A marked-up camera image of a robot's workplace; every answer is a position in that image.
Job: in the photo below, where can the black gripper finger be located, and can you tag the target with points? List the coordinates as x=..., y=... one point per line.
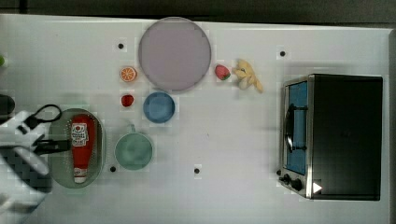
x=51, y=146

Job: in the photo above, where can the red plush ketchup bottle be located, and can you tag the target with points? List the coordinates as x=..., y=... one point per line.
x=82, y=138

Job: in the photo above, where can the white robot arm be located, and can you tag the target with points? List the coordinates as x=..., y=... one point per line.
x=25, y=175

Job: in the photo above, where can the green oval strainer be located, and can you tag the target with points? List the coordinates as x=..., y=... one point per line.
x=61, y=164

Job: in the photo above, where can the black cylinder object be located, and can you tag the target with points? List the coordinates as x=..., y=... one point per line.
x=7, y=105

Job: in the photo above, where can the green mug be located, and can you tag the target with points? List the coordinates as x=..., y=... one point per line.
x=134, y=150

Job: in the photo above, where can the green object at edge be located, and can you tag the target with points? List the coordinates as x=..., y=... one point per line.
x=2, y=60

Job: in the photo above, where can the small red tomato toy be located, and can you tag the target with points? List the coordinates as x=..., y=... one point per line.
x=127, y=100

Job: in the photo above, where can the orange slice toy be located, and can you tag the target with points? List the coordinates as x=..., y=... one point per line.
x=128, y=74

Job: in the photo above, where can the blue bowl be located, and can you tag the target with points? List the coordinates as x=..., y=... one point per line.
x=159, y=107

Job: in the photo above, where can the large grey round plate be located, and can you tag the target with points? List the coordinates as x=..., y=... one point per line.
x=174, y=54

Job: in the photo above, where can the red plush strawberry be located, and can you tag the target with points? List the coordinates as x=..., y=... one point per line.
x=222, y=72

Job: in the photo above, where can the yellow plush toy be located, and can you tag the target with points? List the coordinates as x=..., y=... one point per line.
x=246, y=76

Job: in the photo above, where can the toaster oven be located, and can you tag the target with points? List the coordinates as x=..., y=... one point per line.
x=331, y=137

